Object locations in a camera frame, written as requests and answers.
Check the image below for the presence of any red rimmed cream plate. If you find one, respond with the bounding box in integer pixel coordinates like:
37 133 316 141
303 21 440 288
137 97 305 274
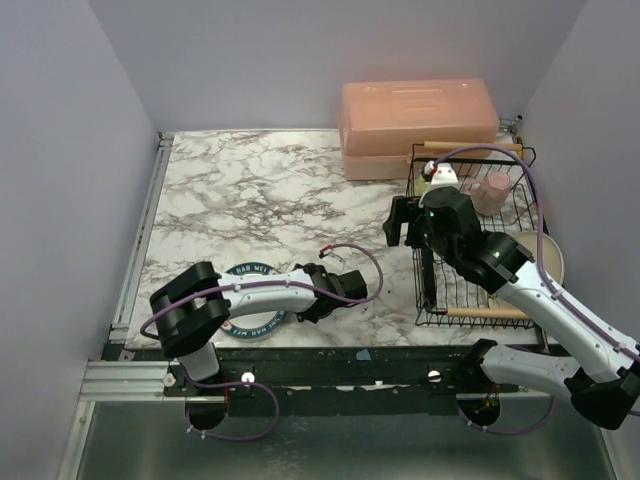
420 248 437 312

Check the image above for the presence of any pink ceramic mug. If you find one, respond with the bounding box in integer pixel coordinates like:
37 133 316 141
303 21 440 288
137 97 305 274
463 171 512 216

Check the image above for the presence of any cream plate black patch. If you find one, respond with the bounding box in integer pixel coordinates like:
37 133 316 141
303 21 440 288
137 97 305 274
487 295 502 309

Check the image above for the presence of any pink and cream plate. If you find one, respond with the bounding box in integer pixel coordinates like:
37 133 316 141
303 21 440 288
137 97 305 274
514 231 565 285

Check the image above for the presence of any white plate teal lettered rim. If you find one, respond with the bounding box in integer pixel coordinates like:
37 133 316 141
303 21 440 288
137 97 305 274
221 262 287 340

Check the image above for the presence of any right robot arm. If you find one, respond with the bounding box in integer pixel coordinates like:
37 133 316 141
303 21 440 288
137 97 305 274
383 187 639 430

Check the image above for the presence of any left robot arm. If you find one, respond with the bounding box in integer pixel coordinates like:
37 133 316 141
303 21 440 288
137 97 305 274
140 262 368 382

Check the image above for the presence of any translucent pink storage box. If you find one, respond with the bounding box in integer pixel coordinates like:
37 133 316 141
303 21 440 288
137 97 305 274
338 78 500 181

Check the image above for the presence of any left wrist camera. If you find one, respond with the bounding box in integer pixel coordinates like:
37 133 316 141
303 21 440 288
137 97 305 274
318 245 344 263

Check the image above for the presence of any black wire dish rack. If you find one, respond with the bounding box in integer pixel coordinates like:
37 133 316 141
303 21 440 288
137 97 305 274
412 144 546 330

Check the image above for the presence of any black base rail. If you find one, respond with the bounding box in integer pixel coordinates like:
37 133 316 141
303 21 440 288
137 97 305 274
100 344 515 419

